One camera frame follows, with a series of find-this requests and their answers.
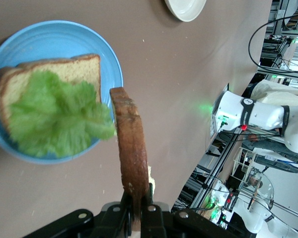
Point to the brown bread slice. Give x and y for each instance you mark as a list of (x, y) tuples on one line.
[(131, 143), (77, 72)]

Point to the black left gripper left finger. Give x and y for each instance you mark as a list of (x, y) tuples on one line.
[(89, 225)]

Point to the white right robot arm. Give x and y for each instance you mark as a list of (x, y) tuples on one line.
[(263, 116)]

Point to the blue round plate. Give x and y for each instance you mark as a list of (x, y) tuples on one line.
[(52, 39)]

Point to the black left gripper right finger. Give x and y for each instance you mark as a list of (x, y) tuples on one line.
[(164, 223)]

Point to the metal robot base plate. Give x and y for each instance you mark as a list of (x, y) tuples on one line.
[(214, 124)]

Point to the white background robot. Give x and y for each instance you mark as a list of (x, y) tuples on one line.
[(258, 218)]

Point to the green lettuce leaf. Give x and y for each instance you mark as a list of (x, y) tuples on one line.
[(54, 119)]

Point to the beige round plate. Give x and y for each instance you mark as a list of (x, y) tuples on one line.
[(186, 10)]

